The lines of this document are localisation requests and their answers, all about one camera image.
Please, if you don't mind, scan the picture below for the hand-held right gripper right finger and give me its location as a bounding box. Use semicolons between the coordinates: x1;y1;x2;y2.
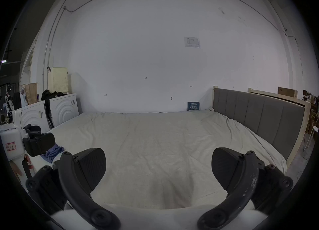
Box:
197;147;294;230

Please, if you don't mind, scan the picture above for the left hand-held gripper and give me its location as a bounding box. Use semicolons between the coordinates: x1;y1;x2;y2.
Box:
0;124;56;161

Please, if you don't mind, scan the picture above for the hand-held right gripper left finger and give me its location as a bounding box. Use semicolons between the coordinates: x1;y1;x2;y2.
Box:
26;147;121;230

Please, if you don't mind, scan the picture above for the person's left hand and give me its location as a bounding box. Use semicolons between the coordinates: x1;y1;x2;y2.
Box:
10;155;33;183

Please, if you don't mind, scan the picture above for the white cabinet with arc relief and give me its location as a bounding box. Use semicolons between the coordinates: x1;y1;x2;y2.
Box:
14;100;51;135
48;93;81;128

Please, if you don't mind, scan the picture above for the blue garment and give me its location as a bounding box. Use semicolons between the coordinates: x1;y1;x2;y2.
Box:
41;143;66;163

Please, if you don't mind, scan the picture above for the black garment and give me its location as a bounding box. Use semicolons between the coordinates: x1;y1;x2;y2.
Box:
40;89;68;130

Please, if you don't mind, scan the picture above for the brown paper bag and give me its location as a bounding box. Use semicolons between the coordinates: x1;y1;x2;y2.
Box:
24;82;38;105

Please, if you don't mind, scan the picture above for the cream perforated box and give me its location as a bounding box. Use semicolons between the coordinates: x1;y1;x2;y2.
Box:
51;67;69;94

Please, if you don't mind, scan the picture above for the grey padded headboard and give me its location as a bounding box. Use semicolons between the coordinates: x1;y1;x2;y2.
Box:
212;86;312;168

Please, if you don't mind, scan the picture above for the bed with beige sheet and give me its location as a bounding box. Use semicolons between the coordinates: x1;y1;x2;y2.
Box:
25;108;287;211

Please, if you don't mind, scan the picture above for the white round stool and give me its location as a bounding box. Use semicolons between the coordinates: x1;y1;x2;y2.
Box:
305;126;319;150

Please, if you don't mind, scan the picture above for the brown carton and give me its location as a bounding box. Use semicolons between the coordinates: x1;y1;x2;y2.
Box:
278;87;298;99

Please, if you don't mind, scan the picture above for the white paper sheet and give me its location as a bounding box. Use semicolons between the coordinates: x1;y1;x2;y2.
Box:
184;36;201;48

